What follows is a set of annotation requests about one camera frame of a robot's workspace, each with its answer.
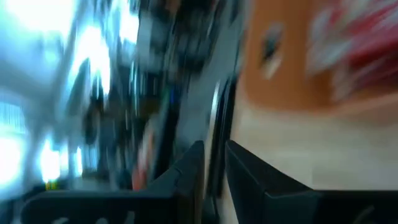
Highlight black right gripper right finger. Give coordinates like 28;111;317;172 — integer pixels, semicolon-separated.
224;139;322;224

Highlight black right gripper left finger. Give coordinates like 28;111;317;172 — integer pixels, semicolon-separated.
148;139;206;224

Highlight orange plastic basket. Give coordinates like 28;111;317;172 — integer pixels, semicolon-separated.
235;0;398;116

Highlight black aluminium table frame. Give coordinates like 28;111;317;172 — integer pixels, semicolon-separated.
205;77;239;224

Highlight red popcorn bag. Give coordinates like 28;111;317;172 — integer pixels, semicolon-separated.
306;0;398;101

